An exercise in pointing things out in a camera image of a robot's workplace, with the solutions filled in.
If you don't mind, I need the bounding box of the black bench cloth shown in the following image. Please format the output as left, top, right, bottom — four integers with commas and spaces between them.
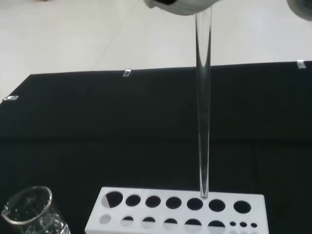
0, 60, 312, 234

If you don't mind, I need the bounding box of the clear glass beaker with water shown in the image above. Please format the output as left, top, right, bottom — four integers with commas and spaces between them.
1, 185, 71, 234

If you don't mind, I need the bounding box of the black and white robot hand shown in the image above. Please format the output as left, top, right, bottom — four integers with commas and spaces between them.
142, 0, 312, 20

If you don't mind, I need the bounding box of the white test tube rack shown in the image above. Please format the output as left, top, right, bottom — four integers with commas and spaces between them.
84, 186, 266, 234

